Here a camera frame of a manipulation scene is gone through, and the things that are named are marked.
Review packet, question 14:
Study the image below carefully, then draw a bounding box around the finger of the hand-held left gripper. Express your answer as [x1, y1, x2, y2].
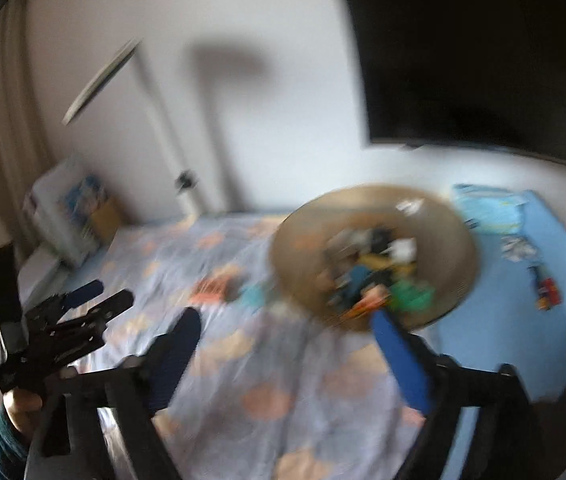
[70, 289, 135, 333]
[58, 280, 105, 311]

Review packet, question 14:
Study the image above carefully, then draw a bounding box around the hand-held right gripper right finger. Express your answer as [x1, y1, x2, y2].
[369, 310, 548, 480]

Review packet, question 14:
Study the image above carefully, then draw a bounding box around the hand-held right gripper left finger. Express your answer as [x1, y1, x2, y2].
[26, 307, 201, 480]

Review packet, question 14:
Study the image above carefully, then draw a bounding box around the green translucent plastic toy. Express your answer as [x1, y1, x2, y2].
[388, 280, 436, 316]

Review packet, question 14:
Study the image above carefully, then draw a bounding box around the red and brown toy figure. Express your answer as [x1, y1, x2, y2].
[343, 286, 390, 321]

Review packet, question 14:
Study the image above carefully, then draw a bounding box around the black and blue marker box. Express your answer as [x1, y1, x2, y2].
[335, 265, 379, 307]

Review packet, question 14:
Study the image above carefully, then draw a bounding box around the yellow rectangular case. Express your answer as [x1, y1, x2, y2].
[358, 252, 395, 272]

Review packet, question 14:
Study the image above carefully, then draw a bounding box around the black toy figure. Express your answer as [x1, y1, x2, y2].
[363, 227, 396, 256]

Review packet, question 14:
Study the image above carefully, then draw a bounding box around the amber ribbed glass bowl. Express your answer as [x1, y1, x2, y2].
[269, 185, 481, 333]

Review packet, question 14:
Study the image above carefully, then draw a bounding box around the person's left forearm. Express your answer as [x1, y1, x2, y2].
[0, 405, 31, 480]

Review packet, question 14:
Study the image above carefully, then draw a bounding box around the person's left hand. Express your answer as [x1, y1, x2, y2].
[2, 389, 45, 436]

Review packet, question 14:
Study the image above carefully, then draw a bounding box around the stack of papers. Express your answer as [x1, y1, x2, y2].
[16, 247, 71, 301]

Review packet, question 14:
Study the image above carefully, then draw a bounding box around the orange card box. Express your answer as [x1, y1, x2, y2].
[190, 275, 234, 306]

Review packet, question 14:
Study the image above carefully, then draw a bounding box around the cardboard pen holder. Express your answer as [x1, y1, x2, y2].
[86, 197, 126, 243]

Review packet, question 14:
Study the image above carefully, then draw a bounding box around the row of upright books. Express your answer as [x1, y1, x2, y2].
[26, 157, 114, 266]

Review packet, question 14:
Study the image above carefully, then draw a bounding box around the printed bed sheet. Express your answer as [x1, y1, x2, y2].
[18, 212, 444, 480]

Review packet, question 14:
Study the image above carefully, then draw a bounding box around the teal translucent plastic toy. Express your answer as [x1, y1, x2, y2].
[240, 282, 276, 308]

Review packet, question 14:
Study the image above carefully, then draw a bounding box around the blue mat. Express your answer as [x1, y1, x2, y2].
[433, 187, 566, 406]

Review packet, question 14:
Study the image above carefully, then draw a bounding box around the crumpled wrapper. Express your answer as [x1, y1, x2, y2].
[500, 235, 538, 263]

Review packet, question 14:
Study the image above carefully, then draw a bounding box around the small red blue item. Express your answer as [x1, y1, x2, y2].
[530, 262, 561, 311]

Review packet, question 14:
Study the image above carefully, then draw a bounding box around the blue printed packet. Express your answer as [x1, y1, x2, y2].
[453, 184, 526, 235]

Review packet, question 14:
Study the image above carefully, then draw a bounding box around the white desk lamp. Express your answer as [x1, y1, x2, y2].
[62, 37, 204, 216]

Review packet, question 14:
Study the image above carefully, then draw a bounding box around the black monitor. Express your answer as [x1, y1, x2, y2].
[335, 0, 566, 171]

